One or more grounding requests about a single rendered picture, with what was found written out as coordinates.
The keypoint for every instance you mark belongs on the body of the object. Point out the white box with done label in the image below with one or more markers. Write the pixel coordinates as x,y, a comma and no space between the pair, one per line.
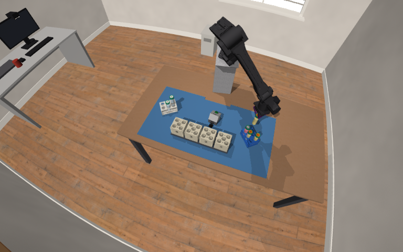
214,118

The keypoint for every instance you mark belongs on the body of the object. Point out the blue bench mat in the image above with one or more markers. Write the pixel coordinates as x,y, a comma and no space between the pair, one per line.
195,108

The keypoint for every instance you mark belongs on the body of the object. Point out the blue tube rack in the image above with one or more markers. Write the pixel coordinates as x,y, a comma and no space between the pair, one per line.
250,141

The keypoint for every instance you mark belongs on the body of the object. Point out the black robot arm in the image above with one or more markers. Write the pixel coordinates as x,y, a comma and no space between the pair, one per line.
231,41

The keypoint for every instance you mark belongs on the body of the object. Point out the white tube rack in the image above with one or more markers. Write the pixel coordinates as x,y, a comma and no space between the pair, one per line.
164,109

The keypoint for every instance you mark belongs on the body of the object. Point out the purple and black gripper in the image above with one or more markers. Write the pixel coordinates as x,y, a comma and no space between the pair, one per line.
260,109

